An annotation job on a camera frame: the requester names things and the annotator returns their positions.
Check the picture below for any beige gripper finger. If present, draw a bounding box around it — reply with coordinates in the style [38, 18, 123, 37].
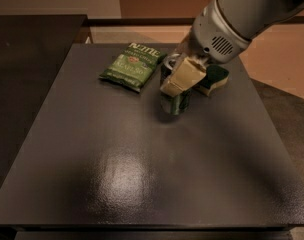
[160, 57, 206, 96]

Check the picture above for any green soda can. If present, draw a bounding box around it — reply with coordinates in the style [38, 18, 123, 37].
[160, 53, 192, 115]

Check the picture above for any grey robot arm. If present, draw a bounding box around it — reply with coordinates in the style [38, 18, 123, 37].
[160, 0, 304, 97]

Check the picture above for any green jalapeno chip bag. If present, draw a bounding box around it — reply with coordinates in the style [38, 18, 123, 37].
[99, 43, 166, 93]

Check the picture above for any green and yellow sponge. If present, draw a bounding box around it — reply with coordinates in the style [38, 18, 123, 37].
[194, 65, 229, 96]

